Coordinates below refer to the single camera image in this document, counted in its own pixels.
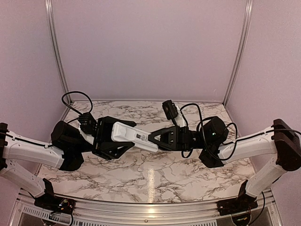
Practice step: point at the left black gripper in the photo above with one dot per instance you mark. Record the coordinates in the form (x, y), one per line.
(103, 145)

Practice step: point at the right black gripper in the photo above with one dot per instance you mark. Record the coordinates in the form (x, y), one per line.
(173, 138)

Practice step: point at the white remote control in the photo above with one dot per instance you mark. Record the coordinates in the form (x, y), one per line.
(124, 133)

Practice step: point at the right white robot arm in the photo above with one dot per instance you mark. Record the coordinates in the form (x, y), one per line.
(279, 140)

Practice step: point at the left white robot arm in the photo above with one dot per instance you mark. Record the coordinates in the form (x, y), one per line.
(65, 152)

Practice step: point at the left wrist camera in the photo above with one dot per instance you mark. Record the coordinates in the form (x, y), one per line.
(87, 127)

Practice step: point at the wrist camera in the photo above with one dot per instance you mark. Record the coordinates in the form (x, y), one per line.
(87, 127)
(173, 114)

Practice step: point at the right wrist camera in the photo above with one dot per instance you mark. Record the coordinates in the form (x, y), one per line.
(173, 114)

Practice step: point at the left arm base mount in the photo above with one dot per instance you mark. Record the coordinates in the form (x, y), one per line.
(52, 202)

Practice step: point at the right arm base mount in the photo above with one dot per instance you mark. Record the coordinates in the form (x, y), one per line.
(242, 202)

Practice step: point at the front aluminium rail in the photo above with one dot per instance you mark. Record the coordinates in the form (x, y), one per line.
(102, 213)

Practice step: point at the left aluminium frame post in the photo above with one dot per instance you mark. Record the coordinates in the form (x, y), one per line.
(54, 40)

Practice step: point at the aluminium frame post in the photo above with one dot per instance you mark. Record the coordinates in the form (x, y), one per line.
(240, 51)
(54, 40)

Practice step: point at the right aluminium frame post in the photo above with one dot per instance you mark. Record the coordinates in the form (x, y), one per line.
(240, 51)

